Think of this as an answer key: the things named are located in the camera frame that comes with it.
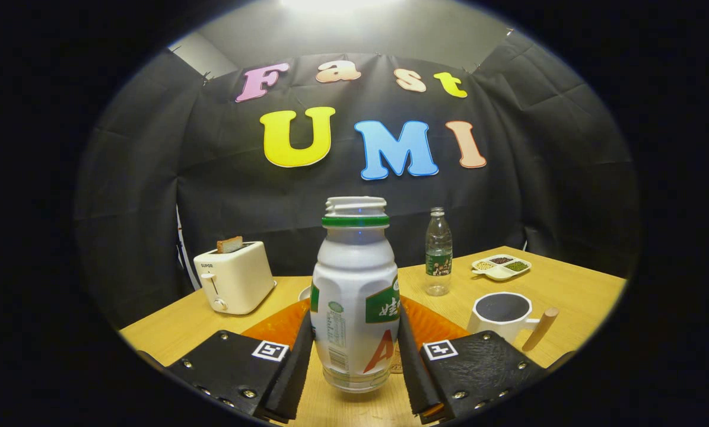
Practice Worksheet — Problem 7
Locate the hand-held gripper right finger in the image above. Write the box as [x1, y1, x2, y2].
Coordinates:
[397, 297, 548, 425]

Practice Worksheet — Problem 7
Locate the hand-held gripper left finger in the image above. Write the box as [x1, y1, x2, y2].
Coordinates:
[167, 299, 314, 425]

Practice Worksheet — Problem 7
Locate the white cup with wooden handle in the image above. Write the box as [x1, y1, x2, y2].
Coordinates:
[467, 292, 559, 352]

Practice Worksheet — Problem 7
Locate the white juice bottle green label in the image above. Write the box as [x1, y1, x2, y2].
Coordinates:
[310, 196, 401, 394]

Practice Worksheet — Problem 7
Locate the clear plastic water bottle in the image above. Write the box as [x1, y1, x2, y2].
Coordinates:
[425, 207, 453, 297]

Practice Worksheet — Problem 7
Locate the cream toaster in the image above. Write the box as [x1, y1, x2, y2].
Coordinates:
[193, 241, 276, 315]

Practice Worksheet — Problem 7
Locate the white divided dish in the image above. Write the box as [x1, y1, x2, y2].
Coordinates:
[472, 254, 532, 281]

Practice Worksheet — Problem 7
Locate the wooden table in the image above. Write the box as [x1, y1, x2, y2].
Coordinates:
[120, 246, 628, 427]

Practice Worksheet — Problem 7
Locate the black backdrop cloth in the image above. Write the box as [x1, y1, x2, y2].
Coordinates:
[74, 27, 640, 330]

